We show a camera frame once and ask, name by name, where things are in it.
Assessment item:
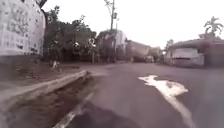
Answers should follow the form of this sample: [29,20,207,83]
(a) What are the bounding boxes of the palm tree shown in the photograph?
[203,15,224,36]

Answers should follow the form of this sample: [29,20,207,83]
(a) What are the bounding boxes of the muddy gutter strip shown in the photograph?
[6,74,101,128]

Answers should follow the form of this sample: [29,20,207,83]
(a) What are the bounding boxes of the grey building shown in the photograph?
[126,39,151,64]
[95,29,128,64]

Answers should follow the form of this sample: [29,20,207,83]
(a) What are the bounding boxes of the dark green trees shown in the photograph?
[43,5,98,63]

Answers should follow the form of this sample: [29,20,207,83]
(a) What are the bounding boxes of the water puddle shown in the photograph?
[138,74,198,128]

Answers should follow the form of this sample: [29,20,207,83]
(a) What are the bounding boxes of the white block wall building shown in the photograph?
[0,0,47,58]

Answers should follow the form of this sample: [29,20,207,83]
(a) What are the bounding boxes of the white painted edge line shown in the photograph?
[51,91,96,128]

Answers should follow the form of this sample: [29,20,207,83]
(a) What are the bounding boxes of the low building with roof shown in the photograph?
[164,34,224,68]

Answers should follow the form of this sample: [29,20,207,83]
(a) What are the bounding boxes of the concrete kerb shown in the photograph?
[0,69,91,113]

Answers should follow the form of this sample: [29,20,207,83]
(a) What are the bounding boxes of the grey asphalt road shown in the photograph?
[53,62,224,128]

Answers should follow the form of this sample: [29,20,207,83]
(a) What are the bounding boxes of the utility pole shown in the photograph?
[104,0,118,63]

